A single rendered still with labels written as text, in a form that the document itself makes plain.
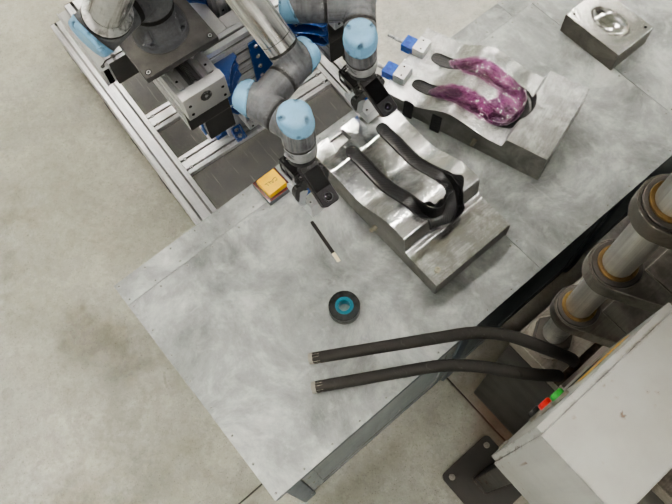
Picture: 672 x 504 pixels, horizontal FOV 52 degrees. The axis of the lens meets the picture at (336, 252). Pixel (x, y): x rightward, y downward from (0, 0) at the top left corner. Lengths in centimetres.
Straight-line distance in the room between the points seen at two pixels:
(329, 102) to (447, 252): 118
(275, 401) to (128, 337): 112
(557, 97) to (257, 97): 87
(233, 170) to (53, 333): 93
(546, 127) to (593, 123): 22
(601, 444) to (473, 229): 86
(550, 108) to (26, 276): 206
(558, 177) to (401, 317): 59
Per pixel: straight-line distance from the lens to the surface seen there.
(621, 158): 207
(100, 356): 274
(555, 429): 105
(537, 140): 190
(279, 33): 151
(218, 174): 266
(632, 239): 122
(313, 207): 171
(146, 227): 287
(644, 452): 109
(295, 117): 142
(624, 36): 222
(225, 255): 185
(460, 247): 177
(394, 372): 166
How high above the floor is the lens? 248
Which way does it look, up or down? 67 degrees down
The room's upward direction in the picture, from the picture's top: 6 degrees counter-clockwise
